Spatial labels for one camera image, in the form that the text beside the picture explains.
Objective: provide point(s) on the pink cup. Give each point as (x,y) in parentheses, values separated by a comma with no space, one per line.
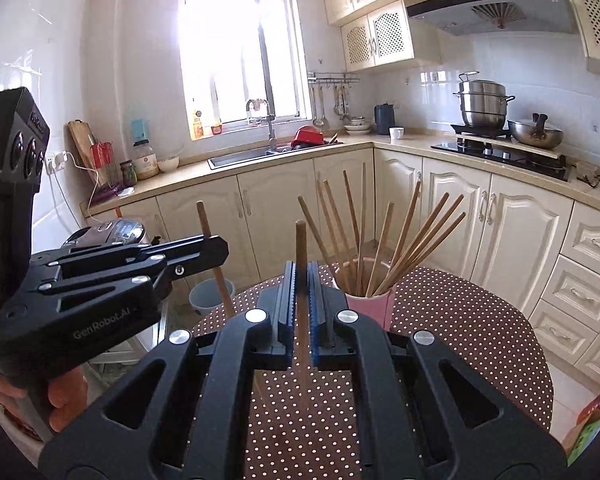
(370,310)

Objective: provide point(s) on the grey trash can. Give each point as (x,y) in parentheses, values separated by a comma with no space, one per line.
(205,300)

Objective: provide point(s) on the red utensil rack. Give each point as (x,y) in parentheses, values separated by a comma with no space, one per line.
(101,155)

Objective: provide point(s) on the person's left hand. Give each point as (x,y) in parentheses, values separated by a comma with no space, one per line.
(67,395)

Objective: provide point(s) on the white bowl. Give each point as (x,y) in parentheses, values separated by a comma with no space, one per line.
(169,165)

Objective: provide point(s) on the wooden cutting board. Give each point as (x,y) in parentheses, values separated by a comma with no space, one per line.
(82,142)

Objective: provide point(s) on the wall socket with charger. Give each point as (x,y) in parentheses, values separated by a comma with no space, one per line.
(55,162)

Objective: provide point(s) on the bunch of wooden chopsticks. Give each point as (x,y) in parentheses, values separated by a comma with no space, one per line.
(361,270)

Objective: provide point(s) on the light wooden stove board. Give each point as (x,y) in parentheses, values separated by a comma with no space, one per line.
(545,154)

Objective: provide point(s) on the blue carton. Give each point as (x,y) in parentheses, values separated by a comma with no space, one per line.
(140,131)

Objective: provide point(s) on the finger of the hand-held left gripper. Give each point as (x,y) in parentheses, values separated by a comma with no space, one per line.
(170,272)
(195,250)

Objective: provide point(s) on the beige kitchen countertop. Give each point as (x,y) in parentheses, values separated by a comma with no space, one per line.
(190,175)

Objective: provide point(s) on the kitchen window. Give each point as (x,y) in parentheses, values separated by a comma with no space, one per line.
(230,60)

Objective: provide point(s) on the small dark jar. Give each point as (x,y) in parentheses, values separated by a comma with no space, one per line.
(126,174)

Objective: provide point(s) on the hanging metal skimmer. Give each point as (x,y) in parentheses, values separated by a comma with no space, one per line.
(341,107)

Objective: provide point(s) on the steel steamer pot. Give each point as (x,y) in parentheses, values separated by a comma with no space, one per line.
(482,105)

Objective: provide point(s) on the black electric kettle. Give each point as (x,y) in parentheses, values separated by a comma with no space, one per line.
(385,120)

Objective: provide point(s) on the white mug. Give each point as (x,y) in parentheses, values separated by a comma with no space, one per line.
(396,133)

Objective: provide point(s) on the steel sink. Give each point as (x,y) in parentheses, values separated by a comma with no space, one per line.
(240,160)

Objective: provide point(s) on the metal kitchen faucet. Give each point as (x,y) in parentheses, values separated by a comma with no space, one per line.
(271,135)

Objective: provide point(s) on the metal utensil rail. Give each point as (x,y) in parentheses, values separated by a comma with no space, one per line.
(332,79)

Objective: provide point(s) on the orange bottle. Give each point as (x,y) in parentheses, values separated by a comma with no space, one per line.
(198,127)

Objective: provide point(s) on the colourful food packet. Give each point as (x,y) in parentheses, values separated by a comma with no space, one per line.
(592,425)

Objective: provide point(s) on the brown polka dot tablecloth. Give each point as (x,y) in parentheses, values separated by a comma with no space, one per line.
(455,340)

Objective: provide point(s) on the steel wok with lid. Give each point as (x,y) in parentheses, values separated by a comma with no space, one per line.
(535,137)

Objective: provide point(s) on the hanging metal ladle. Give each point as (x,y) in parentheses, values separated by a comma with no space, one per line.
(320,122)

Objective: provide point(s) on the large jar beige contents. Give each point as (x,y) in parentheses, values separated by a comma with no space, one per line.
(145,162)

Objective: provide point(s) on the stack of bowls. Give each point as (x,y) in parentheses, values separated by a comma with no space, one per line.
(358,127)

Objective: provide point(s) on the purple cloth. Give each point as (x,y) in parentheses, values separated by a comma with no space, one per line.
(105,195)

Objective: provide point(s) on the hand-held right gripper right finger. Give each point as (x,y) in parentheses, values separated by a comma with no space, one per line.
(314,305)

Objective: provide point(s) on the small orange jar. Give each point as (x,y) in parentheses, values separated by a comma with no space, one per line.
(216,129)

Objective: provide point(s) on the wooden chopstick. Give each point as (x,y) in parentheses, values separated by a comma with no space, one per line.
(223,287)
(301,245)

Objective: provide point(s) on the black gas stove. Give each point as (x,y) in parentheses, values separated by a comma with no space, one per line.
(510,160)

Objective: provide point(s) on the black range hood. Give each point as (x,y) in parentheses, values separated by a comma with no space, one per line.
(480,7)

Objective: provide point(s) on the red pot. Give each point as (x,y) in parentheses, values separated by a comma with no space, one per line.
(307,136)

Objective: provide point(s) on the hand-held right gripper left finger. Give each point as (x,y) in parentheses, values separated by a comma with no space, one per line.
(288,305)

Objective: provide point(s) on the brown rice cooker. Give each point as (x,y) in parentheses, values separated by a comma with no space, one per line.
(115,232)

